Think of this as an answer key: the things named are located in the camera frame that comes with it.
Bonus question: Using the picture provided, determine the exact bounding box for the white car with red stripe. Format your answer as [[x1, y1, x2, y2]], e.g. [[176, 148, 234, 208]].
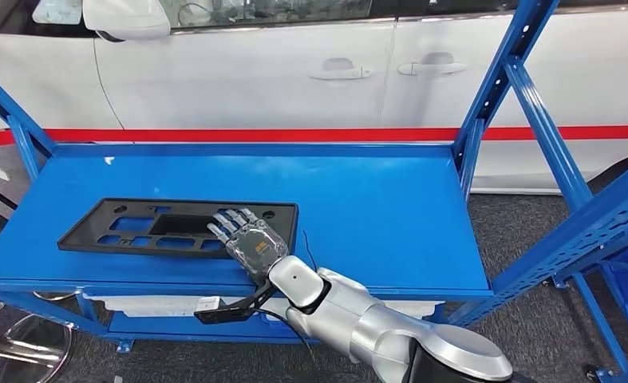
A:
[[0, 0, 628, 194]]

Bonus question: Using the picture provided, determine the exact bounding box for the black plastic panel part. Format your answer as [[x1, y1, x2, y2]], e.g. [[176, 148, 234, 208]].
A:
[[57, 198, 299, 261]]

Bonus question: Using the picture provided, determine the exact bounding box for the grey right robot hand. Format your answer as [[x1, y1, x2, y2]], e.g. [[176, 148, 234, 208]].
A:
[[207, 207, 290, 279]]

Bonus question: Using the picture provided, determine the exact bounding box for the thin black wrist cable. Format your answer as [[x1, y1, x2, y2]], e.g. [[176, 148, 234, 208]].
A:
[[302, 230, 321, 271]]

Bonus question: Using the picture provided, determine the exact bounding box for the black camera cable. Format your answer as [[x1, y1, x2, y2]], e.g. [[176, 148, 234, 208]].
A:
[[258, 308, 320, 365]]

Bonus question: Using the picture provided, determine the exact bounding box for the blue metal shelf rack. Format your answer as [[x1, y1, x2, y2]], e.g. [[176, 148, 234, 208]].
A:
[[551, 248, 628, 383], [0, 0, 628, 383]]

